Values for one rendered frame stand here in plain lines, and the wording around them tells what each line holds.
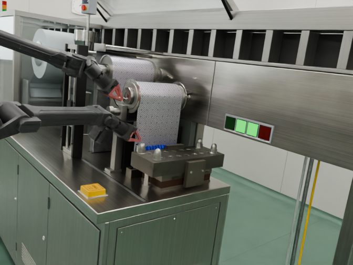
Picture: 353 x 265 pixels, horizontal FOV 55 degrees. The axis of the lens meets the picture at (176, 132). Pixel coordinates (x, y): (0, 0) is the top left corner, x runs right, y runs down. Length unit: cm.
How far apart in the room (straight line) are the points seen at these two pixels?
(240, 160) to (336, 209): 131
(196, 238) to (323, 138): 68
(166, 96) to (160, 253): 66
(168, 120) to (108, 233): 59
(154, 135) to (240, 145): 304
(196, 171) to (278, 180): 283
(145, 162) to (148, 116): 23
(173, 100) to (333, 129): 69
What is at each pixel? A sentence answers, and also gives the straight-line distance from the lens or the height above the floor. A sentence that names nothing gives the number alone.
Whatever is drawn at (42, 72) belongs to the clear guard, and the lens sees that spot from 235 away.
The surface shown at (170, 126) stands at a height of 112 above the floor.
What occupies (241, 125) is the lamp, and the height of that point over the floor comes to 119.
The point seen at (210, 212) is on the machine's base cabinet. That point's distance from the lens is 155.
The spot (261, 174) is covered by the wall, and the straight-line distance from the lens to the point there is 434.
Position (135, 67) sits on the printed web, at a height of 137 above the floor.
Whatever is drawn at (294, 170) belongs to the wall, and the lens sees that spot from 408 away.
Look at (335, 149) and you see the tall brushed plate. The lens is 125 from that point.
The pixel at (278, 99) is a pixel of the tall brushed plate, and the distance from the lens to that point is 135.
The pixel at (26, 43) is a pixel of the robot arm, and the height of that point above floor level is 142.
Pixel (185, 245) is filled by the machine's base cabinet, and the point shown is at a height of 66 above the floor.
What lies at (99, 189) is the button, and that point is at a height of 92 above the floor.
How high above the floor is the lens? 142
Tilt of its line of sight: 12 degrees down
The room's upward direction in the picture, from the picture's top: 7 degrees clockwise
